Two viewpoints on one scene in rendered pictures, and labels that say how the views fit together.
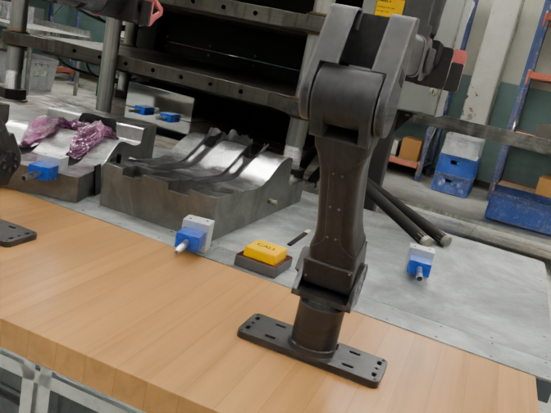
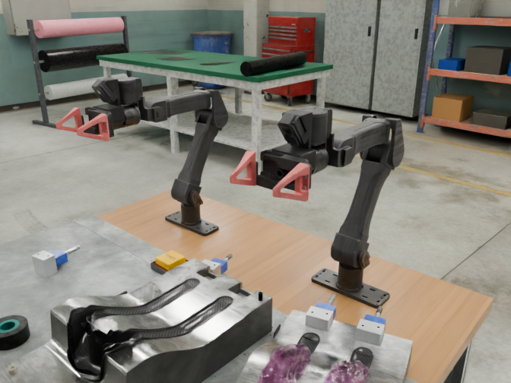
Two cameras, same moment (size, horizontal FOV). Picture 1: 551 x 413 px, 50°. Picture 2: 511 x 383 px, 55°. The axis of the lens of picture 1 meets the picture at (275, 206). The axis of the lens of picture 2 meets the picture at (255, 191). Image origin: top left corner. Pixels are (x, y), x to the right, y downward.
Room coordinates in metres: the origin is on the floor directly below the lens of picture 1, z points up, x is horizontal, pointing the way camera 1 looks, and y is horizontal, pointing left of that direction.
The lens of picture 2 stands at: (2.02, 0.66, 1.50)
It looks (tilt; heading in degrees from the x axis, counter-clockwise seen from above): 22 degrees down; 202
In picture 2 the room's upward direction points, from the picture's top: straight up
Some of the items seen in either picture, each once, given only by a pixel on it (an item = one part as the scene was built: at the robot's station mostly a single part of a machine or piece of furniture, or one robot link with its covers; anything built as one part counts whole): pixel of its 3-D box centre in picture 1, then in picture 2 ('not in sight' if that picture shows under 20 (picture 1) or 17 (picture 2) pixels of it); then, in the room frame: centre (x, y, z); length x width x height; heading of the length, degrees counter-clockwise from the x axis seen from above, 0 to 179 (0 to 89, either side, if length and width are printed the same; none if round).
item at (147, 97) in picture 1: (193, 112); not in sight; (2.29, 0.38, 0.87); 0.50 x 0.27 x 0.17; 160
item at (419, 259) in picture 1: (419, 267); (59, 256); (1.11, -0.30, 0.83); 0.13 x 0.05 x 0.05; 170
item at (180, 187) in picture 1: (184, 193); (210, 279); (1.12, 0.18, 0.87); 0.05 x 0.05 x 0.04; 70
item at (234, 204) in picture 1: (217, 175); (144, 334); (1.35, 0.15, 0.87); 0.50 x 0.26 x 0.14; 160
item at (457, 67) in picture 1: (442, 68); (75, 123); (1.05, -0.23, 1.20); 0.09 x 0.07 x 0.07; 162
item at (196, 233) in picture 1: (188, 240); (219, 265); (0.99, 0.14, 0.83); 0.13 x 0.05 x 0.05; 173
